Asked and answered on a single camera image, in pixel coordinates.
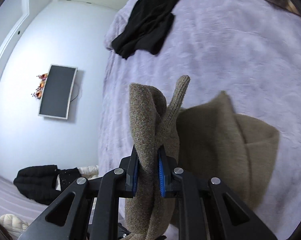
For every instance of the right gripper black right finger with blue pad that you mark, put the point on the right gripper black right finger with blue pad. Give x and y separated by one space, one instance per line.
208 209

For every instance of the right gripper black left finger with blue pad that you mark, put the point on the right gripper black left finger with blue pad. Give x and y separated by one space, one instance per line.
88 209

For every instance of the taupe knit sweater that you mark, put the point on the taupe knit sweater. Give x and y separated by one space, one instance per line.
209 140

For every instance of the black jacket on floor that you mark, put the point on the black jacket on floor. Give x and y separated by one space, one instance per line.
44 184

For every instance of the cream puffer jacket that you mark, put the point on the cream puffer jacket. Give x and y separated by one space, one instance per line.
13 224

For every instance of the lavender bed blanket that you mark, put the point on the lavender bed blanket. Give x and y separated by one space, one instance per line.
248 48

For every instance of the black garment on bed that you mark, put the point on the black garment on bed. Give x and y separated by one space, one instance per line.
148 26

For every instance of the wall-mounted flat television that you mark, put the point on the wall-mounted flat television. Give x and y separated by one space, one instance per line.
57 91

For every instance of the colourful wall decoration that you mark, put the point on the colourful wall decoration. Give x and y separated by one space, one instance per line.
39 90

